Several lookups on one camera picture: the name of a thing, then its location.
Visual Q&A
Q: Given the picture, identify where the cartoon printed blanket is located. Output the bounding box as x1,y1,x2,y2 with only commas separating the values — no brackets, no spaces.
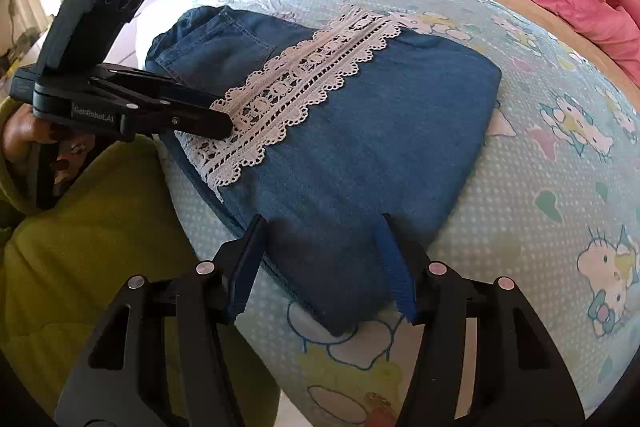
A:
134,0,640,427

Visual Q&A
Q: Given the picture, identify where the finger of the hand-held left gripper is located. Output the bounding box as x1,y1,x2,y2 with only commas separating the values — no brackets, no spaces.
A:
99,64,235,141

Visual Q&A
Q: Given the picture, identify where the person's yellow-green top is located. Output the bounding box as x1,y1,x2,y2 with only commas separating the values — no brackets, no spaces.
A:
0,127,282,427

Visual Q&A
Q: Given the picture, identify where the person's left hand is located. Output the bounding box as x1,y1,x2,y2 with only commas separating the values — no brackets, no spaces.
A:
1,104,103,204

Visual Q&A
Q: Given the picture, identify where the blue denim pants lace hem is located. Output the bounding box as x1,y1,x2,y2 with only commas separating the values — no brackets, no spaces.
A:
145,4,503,339

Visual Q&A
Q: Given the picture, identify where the person's left forearm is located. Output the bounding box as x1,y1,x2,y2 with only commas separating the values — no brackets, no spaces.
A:
0,97,38,228

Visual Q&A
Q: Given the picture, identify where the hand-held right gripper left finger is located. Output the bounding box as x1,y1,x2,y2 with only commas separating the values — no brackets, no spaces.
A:
54,214,268,427

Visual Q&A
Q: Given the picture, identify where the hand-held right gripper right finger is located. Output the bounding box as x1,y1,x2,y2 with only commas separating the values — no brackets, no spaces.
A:
376,213,586,427

